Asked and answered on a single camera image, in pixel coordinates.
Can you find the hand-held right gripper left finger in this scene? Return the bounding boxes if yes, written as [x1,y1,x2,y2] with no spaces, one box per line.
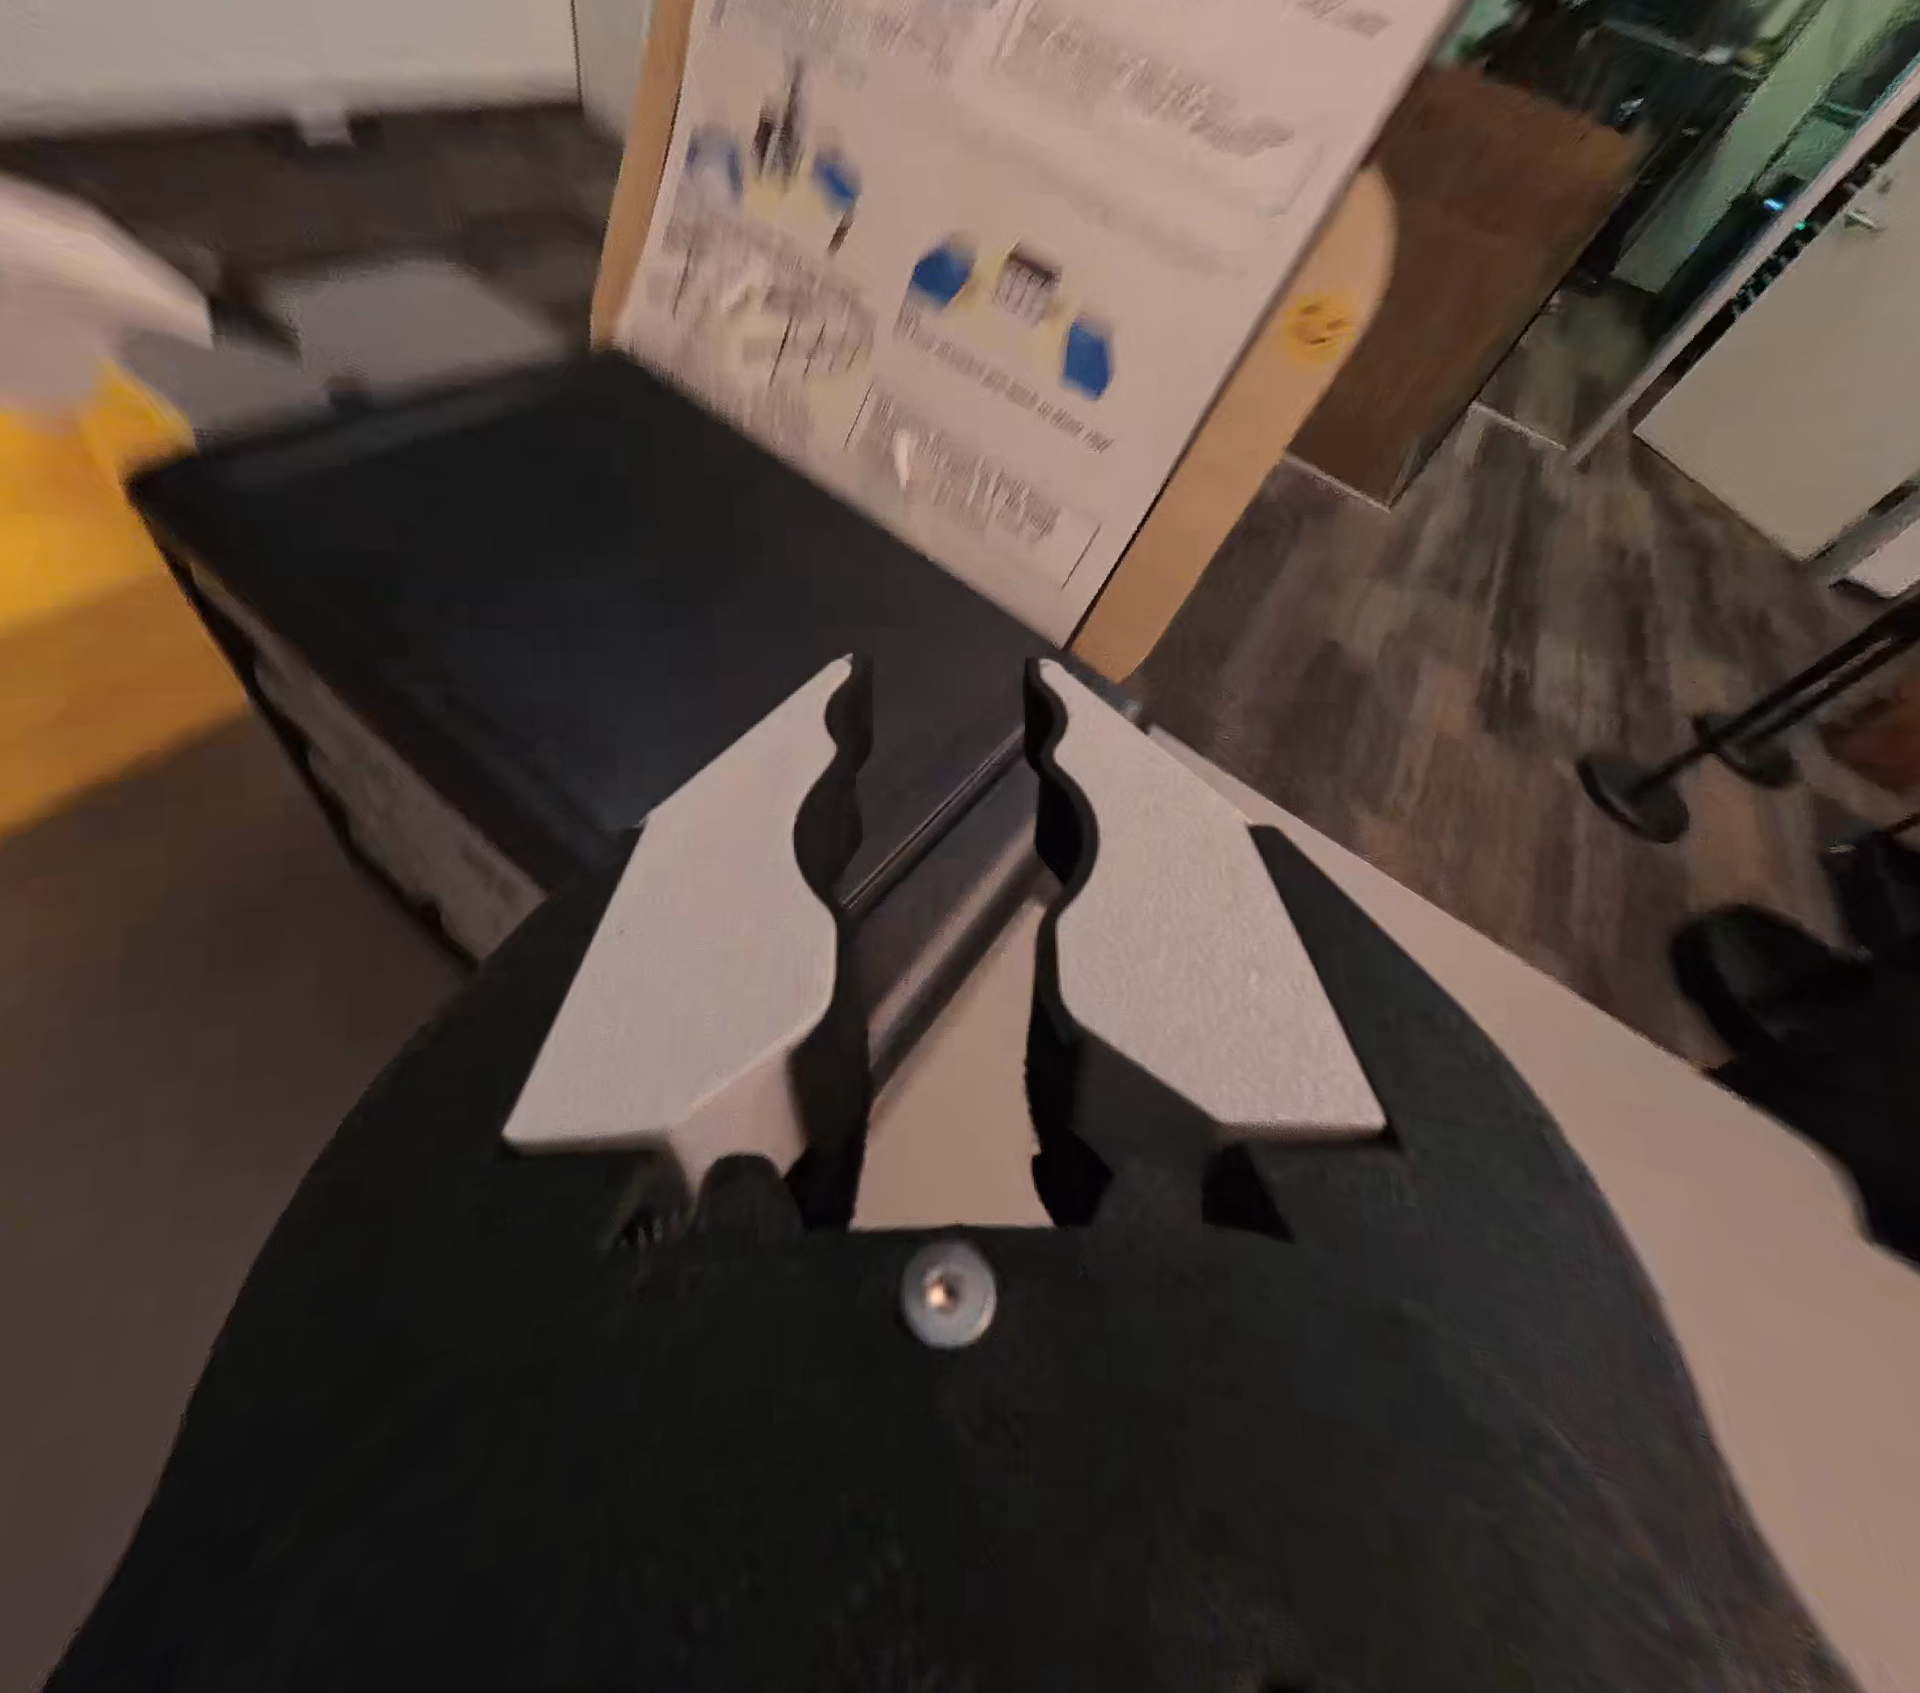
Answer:
[499,652,875,1227]

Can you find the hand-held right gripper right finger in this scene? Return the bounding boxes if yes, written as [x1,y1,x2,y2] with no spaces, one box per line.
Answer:
[1019,654,1391,1227]

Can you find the rows of small translucent drawers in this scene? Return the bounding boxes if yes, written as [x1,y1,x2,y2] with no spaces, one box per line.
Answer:
[175,545,550,962]

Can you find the black storage cabinet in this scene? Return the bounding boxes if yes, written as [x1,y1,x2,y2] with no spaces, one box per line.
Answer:
[126,347,1149,966]

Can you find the black stanchion base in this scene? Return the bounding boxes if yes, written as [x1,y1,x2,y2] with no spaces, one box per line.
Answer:
[1574,612,1920,849]

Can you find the person's dark shoe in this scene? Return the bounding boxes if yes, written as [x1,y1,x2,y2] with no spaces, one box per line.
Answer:
[1667,822,1920,1253]

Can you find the grey flat object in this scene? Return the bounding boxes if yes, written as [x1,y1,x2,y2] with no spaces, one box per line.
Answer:
[246,251,580,413]

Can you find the yellow plastic bin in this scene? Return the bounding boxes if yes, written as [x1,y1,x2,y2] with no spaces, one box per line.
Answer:
[0,364,254,843]

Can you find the brown wooden panel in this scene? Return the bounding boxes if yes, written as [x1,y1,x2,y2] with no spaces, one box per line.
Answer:
[1286,62,1655,510]

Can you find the printed poster on cardboard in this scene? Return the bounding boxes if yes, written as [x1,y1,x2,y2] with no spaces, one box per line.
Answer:
[588,0,1620,685]

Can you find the white door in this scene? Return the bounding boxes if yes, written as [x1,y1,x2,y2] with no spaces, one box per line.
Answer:
[1566,64,1920,603]

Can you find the white blurry object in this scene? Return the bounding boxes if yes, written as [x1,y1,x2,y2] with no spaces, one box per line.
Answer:
[0,175,216,438]

